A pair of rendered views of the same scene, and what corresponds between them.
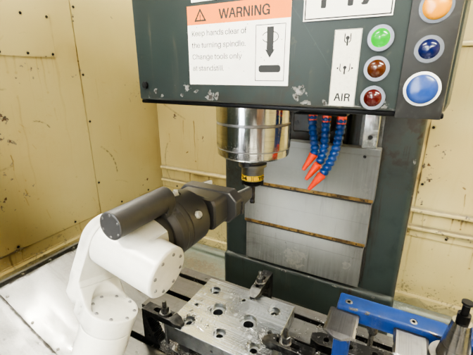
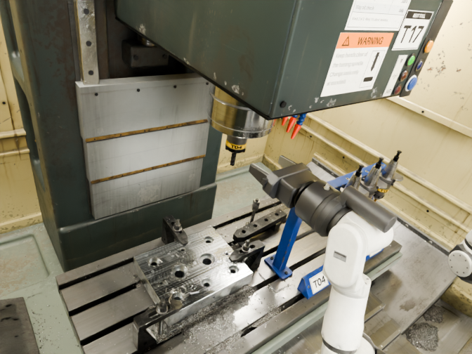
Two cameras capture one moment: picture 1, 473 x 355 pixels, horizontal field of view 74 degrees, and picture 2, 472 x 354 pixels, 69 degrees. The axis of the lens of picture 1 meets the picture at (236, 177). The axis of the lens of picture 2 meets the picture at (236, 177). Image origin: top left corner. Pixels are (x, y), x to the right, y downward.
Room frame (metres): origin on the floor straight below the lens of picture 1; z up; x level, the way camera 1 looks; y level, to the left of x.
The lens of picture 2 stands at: (0.42, 0.66, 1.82)
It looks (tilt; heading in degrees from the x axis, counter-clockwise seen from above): 34 degrees down; 289
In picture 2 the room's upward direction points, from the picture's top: 11 degrees clockwise
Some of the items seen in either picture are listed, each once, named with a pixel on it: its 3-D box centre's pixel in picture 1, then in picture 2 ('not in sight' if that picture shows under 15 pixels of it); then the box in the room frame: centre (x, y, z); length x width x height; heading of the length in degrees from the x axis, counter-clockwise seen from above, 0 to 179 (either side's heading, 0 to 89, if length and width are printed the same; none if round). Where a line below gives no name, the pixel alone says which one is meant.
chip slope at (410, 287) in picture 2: not in sight; (324, 244); (0.37, -0.61, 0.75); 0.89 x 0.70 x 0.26; 152
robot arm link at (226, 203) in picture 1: (193, 209); (304, 192); (0.47, 0.07, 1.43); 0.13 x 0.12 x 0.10; 62
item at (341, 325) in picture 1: (341, 325); not in sight; (0.45, -0.19, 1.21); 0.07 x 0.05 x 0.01; 152
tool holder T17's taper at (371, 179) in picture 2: not in sight; (373, 175); (0.32, -0.43, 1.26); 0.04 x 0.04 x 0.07
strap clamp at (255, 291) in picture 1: (260, 290); (175, 234); (0.84, -0.08, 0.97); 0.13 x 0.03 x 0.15; 152
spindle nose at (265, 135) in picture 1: (253, 126); (244, 99); (0.67, -0.04, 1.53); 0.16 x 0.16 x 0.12
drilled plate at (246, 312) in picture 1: (232, 322); (193, 270); (0.72, 0.01, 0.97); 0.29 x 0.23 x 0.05; 62
